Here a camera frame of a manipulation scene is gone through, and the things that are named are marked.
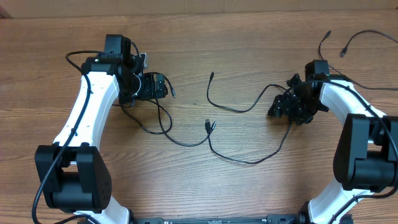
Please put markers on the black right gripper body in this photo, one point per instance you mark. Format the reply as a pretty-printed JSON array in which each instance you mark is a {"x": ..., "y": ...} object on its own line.
[{"x": 300, "y": 106}]

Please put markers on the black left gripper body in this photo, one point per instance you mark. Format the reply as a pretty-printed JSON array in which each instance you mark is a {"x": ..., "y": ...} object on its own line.
[{"x": 146, "y": 89}]

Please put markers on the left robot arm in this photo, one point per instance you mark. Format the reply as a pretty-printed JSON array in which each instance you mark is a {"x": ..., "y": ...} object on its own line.
[{"x": 73, "y": 175}]

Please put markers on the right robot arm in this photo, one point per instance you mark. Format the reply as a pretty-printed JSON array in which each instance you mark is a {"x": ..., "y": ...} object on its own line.
[{"x": 365, "y": 160}]

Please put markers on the brown cardboard backdrop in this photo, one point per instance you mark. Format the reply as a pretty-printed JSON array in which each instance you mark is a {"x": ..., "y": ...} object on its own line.
[{"x": 17, "y": 9}]

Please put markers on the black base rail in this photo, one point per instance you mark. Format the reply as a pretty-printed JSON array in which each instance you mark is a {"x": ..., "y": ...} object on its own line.
[{"x": 269, "y": 219}]

